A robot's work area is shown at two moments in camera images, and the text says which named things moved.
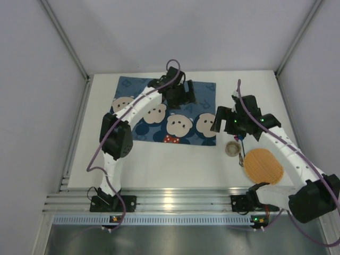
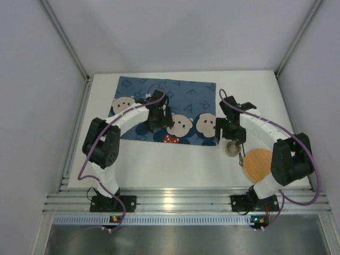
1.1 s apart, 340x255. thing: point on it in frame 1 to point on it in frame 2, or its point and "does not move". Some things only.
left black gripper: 183,93 to 161,121
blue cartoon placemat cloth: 194,124 does not move
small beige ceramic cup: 233,149 does not move
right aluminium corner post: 283,61 does not move
